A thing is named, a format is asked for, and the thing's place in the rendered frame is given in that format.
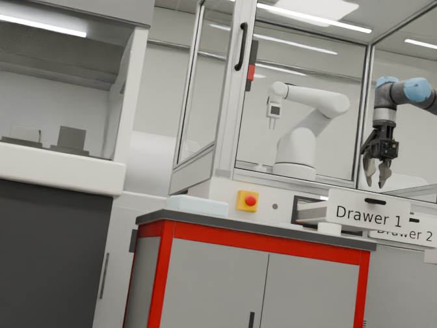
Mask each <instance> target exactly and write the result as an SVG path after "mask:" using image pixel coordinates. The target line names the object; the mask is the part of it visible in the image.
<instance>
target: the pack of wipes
mask: <svg viewBox="0 0 437 328"><path fill-rule="evenodd" d="M168 208H172V209H177V210H184V211H189V212H196V213H204V214H209V215H216V216H221V217H227V216H228V208H229V205H228V203H225V202H219V201H215V200H209V199H204V198H198V197H192V196H187V195H174V196H171V197H170V198H169V200H168Z"/></svg>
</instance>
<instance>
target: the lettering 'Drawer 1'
mask: <svg viewBox="0 0 437 328"><path fill-rule="evenodd" d="M339 207H341V208H343V209H344V211H345V212H344V215H342V216H339V215H338V212H339ZM355 213H359V214H360V212H355ZM345 214H346V209H345V208H344V207H343V206H338V210H337V216H336V217H344V216H345ZM356 216H359V218H358V219H356V218H355V217H356ZM360 216H361V214H360V215H355V216H354V219H355V220H359V221H360ZM378 216H379V217H380V219H378V220H382V217H381V216H380V215H377V216H376V217H375V222H376V223H377V224H381V223H378V222H377V221H376V219H377V217H378ZM367 217H369V213H368V214H367ZM367 217H366V218H365V213H364V221H366V220H367ZM372 217H373V214H372V216H371V219H370V218H369V222H371V220H372ZM396 217H398V223H397V225H395V226H397V227H401V226H399V218H400V216H396Z"/></svg>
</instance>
